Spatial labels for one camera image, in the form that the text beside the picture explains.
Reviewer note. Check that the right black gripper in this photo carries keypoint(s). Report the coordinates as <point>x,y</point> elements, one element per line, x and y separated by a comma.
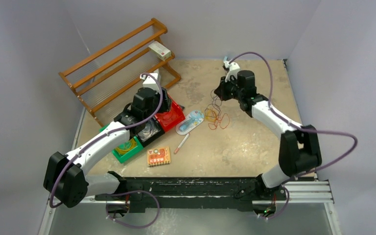
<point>221,91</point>

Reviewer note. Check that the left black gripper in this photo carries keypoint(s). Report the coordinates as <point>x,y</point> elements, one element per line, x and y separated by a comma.
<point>165,105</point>

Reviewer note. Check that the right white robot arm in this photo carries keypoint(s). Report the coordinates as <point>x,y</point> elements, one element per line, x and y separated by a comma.
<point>299,151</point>

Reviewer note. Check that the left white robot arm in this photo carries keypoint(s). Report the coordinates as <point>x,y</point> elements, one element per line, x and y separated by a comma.
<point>66,174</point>

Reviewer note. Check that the red plastic bin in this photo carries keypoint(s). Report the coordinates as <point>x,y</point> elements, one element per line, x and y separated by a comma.
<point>170,119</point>

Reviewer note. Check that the black plastic bin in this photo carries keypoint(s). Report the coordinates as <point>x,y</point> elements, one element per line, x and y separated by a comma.
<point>152,131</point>

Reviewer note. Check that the wooden shelf rack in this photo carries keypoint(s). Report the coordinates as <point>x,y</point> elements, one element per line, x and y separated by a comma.
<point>105,79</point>

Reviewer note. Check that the white red carton box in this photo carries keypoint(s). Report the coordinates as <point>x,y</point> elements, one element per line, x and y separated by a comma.
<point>160,50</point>

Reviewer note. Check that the blue toothbrush blister pack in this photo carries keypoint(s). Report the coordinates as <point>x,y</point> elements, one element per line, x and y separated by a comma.
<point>191,121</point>

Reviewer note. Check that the green plastic bin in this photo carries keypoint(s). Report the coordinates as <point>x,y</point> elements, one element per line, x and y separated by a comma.
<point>126,151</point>

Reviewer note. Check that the white orange pen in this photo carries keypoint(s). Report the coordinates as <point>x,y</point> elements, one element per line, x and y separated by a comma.
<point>181,143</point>

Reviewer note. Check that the orange snack packet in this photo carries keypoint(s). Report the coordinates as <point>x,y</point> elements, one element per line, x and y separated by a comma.
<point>158,156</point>

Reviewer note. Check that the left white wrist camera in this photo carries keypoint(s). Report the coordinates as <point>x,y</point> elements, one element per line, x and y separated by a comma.
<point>151,80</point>

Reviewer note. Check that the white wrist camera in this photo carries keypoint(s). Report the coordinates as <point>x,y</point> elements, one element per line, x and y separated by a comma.
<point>151,80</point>
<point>231,68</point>

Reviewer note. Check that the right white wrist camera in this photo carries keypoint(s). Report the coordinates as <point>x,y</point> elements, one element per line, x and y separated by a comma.
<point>231,68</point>

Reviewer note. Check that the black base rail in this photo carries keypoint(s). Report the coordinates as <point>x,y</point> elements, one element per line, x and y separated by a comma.
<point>239,193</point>

